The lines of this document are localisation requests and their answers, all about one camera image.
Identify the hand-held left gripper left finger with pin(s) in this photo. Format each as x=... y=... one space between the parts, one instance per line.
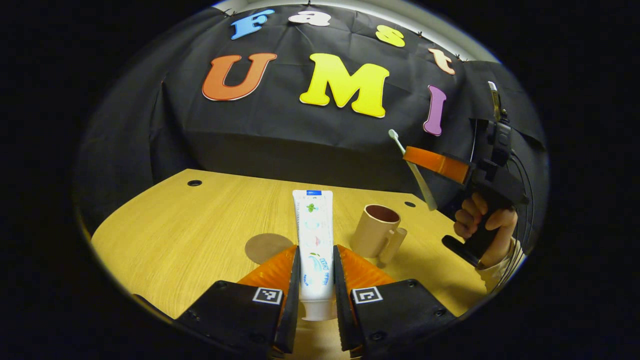
x=290 y=305

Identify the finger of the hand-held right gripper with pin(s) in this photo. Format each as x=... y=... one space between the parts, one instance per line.
x=435 y=162

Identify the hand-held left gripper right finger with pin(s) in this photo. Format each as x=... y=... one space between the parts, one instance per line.
x=342 y=305

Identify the white toothbrush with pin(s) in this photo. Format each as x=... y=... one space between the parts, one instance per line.
x=420 y=182

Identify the brown round coaster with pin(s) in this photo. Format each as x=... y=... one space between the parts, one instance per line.
x=265 y=247

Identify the white toothpaste tube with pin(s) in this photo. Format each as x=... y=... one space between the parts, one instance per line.
x=314 y=235

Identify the beige cup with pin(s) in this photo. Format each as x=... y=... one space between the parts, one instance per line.
x=372 y=235

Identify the wooden desktop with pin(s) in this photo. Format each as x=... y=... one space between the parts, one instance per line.
x=190 y=235

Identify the black backdrop cloth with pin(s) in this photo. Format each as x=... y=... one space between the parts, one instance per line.
x=280 y=135

